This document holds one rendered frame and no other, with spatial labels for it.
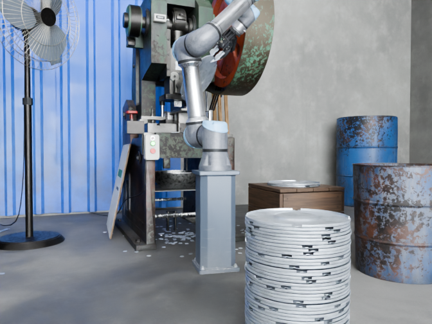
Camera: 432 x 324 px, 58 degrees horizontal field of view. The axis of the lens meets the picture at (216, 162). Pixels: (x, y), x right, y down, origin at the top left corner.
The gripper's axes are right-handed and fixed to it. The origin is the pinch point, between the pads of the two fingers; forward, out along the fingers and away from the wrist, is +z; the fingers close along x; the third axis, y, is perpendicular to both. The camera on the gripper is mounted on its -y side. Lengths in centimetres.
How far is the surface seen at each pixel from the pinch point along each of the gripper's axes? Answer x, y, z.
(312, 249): 94, 106, 12
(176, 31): -37.8, -20.7, 3.2
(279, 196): 79, 13, 24
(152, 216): 39, 12, 83
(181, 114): 4.2, -10.7, 35.3
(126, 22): -57, -4, 19
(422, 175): 111, 36, -27
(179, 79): -14.9, -19.0, 22.9
